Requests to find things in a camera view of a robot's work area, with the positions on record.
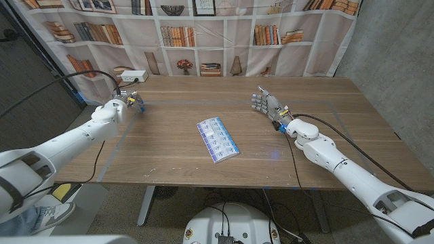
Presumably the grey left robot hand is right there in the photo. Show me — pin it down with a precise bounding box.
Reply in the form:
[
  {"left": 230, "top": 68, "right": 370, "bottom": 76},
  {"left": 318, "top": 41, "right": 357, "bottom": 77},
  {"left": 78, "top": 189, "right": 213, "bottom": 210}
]
[{"left": 117, "top": 90, "right": 146, "bottom": 113}]

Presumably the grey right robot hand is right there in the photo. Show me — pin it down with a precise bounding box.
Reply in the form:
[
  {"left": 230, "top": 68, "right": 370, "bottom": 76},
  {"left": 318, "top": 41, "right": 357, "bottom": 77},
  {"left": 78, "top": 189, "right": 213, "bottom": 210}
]
[{"left": 251, "top": 85, "right": 294, "bottom": 131}]

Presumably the white robot shoulder cover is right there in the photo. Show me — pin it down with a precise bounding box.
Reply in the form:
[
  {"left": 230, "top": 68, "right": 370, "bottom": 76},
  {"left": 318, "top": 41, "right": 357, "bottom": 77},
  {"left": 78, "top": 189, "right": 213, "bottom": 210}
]
[{"left": 0, "top": 235, "right": 138, "bottom": 244}]

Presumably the translucent purple weekly pill organizer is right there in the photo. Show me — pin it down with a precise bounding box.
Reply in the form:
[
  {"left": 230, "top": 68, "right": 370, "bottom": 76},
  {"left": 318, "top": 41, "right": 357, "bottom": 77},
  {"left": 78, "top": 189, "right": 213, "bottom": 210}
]
[{"left": 196, "top": 117, "right": 241, "bottom": 164}]

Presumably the white power strip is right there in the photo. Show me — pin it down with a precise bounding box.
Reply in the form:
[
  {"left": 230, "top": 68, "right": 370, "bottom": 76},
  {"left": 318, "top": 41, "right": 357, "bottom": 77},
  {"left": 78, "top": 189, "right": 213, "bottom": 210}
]
[{"left": 120, "top": 70, "right": 149, "bottom": 83}]

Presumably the printed bookshelf backdrop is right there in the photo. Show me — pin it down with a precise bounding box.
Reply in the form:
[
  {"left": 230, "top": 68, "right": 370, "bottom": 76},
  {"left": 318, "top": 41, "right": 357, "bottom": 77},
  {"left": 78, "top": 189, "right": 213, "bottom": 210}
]
[{"left": 8, "top": 0, "right": 362, "bottom": 104}]

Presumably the black ribbed round disc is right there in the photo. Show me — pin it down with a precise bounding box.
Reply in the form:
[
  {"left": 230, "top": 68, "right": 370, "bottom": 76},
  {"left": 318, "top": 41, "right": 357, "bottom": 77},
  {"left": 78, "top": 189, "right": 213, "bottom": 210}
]
[{"left": 154, "top": 185, "right": 179, "bottom": 201}]

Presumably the grey table leg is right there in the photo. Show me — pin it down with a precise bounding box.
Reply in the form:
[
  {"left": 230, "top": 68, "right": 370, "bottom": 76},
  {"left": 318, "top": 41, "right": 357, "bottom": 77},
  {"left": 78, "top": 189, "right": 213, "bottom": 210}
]
[
  {"left": 137, "top": 185, "right": 157, "bottom": 227},
  {"left": 309, "top": 189, "right": 330, "bottom": 234}
]

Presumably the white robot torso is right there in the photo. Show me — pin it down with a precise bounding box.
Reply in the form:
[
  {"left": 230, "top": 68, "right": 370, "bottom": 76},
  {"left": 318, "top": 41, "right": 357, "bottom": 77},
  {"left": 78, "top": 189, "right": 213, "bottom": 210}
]
[{"left": 182, "top": 202, "right": 281, "bottom": 244}]

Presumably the grey white sneaker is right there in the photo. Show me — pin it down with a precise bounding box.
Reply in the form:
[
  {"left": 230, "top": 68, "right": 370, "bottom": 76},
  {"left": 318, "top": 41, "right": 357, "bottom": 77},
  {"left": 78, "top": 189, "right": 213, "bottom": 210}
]
[{"left": 32, "top": 202, "right": 77, "bottom": 235}]

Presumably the blue jeans leg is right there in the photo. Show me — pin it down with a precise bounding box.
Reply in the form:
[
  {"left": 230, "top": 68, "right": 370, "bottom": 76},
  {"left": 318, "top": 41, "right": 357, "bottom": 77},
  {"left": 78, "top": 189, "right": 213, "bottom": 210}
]
[{"left": 0, "top": 205, "right": 48, "bottom": 237}]

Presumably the black power strip cable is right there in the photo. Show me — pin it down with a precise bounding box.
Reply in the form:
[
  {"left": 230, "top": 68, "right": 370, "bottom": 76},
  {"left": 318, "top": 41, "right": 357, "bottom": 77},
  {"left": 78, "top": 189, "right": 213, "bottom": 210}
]
[{"left": 118, "top": 78, "right": 140, "bottom": 89}]

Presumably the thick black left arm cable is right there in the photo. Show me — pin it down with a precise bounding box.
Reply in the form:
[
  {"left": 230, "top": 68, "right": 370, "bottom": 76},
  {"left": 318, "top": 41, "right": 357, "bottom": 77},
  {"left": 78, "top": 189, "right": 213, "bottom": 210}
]
[{"left": 0, "top": 70, "right": 122, "bottom": 118}]

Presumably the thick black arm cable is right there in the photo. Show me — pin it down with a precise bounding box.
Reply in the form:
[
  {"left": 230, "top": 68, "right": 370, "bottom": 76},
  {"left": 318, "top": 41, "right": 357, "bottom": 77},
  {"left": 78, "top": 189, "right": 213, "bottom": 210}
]
[
  {"left": 292, "top": 113, "right": 413, "bottom": 191},
  {"left": 0, "top": 70, "right": 122, "bottom": 118}
]

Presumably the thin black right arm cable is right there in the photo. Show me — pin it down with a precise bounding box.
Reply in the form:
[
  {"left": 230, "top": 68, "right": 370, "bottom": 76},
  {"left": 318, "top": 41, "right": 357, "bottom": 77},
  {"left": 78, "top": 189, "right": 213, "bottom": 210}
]
[{"left": 283, "top": 131, "right": 416, "bottom": 238}]

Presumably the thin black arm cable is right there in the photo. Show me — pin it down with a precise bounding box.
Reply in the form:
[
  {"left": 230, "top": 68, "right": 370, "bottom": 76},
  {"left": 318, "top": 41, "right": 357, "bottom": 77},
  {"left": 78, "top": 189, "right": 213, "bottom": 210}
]
[
  {"left": 283, "top": 131, "right": 416, "bottom": 238},
  {"left": 20, "top": 140, "right": 106, "bottom": 201}
]

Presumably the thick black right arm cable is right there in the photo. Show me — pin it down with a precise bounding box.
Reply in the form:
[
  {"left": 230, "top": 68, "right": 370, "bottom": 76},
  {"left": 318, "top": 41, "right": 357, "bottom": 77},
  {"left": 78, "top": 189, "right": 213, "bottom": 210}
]
[{"left": 292, "top": 113, "right": 413, "bottom": 191}]

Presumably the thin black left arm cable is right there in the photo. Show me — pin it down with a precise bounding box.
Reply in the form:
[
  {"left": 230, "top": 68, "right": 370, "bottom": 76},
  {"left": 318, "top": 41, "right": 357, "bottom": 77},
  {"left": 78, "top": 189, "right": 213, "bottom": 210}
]
[{"left": 20, "top": 140, "right": 106, "bottom": 201}]

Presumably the black torso cable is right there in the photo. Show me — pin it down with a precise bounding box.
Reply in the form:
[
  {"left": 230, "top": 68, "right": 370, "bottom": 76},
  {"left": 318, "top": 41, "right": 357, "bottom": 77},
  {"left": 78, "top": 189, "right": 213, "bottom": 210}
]
[{"left": 207, "top": 202, "right": 232, "bottom": 237}]

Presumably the black door handle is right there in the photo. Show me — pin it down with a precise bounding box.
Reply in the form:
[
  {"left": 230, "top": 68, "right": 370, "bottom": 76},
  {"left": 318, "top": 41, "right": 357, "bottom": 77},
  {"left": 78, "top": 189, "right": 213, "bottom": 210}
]
[{"left": 0, "top": 28, "right": 20, "bottom": 43}]

